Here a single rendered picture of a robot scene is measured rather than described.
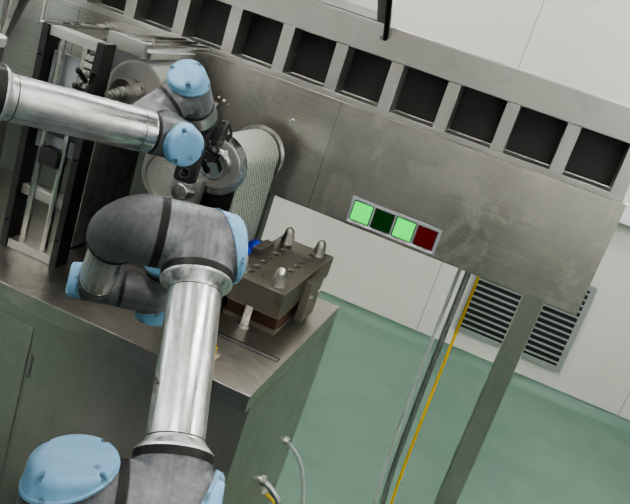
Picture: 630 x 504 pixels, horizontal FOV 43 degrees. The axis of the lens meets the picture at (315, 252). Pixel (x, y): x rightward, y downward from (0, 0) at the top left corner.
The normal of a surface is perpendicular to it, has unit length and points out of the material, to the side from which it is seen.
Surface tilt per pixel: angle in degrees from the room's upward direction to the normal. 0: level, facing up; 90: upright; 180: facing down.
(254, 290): 90
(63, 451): 7
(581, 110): 90
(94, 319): 0
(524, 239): 90
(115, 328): 0
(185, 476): 42
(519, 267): 90
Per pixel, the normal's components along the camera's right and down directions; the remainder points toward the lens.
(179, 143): 0.54, 0.43
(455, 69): -0.30, 0.22
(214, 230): 0.40, -0.39
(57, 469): 0.18, -0.93
